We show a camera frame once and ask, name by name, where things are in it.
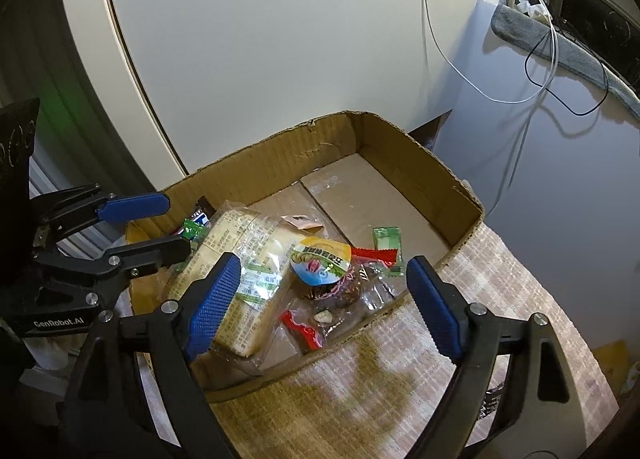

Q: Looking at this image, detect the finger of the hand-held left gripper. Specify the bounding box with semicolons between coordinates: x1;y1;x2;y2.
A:
31;183;171;246
32;236;193;290

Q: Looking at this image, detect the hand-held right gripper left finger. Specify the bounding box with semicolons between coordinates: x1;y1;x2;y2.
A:
62;251;243;459

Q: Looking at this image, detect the thick white cable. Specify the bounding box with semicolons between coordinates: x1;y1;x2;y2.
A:
487;14;558;215

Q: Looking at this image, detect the cardboard box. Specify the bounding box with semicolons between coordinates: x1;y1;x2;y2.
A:
125;110;486;404

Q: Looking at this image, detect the thin white cable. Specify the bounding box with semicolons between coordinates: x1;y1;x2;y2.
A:
417;0;558;104

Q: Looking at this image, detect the grey ribbed panel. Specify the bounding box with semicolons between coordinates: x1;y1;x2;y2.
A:
0;0;188;265

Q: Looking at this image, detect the jelly cup with yellow lid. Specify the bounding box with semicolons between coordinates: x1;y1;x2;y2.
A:
289;236;353;287

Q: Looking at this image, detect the pink paper tag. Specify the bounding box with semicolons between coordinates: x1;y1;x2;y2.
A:
281;214;323;230

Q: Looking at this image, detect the clear-wrapped cracker pack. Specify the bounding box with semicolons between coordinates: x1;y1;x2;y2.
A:
165;202;301;360

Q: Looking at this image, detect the white cabinet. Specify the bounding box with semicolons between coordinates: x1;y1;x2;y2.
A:
57;0;486;190

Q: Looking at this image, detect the brown chocolate bar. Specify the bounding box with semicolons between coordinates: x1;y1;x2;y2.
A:
192;196;217;227

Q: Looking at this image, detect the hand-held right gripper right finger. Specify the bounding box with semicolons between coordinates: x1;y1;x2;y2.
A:
406;255;586;459

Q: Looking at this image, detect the clear red-ended pastry packet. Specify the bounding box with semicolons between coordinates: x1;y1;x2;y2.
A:
280;246;401;352

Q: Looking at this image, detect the plaid tablecloth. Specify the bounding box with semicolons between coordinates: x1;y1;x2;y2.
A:
135;222;621;459

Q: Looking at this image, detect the grey sill cloth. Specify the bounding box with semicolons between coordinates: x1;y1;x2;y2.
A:
491;4;640;117

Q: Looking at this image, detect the black cable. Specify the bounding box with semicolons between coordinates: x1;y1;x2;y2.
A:
524;24;611;116

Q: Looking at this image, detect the light green candy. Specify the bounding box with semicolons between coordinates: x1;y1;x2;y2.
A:
372;226;403;252

